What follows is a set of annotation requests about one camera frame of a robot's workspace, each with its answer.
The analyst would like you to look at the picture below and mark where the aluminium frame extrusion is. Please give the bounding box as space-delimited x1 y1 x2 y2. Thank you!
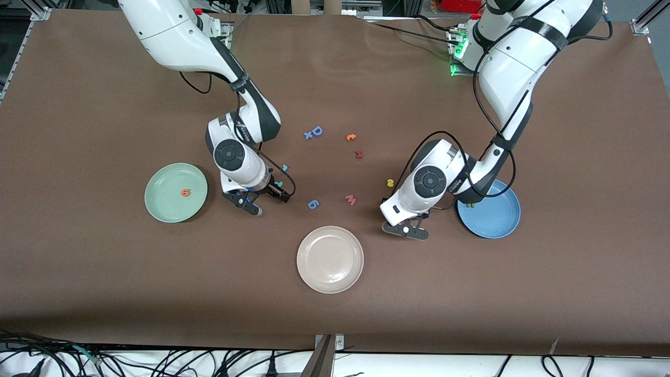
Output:
631 0 661 36

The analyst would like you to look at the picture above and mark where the brown table cover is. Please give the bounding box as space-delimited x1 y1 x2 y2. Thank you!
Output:
0 9 670 358

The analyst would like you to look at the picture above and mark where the blue round plate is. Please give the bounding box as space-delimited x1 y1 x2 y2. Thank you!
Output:
457 180 521 239

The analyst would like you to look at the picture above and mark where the light green round plate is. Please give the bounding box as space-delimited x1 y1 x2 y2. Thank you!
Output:
144 163 208 224

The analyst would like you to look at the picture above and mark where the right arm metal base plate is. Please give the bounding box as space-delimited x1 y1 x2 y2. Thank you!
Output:
212 21 233 50

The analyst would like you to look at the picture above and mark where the red box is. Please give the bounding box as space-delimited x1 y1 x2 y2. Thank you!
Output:
442 0 482 14

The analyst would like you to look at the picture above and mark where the black cable on table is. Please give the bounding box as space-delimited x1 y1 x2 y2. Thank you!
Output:
365 16 461 45

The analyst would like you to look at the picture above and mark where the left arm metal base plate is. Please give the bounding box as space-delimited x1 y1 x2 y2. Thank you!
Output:
448 25 482 78

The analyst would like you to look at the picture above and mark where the metal rail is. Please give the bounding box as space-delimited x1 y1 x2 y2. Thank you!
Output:
343 0 383 16

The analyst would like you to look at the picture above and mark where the aluminium camera post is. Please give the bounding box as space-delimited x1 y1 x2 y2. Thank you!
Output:
301 334 346 377

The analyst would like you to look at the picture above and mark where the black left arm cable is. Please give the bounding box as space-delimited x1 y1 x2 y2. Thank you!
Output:
400 52 516 199

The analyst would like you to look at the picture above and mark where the beige round plate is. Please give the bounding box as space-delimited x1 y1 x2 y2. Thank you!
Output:
296 226 364 294

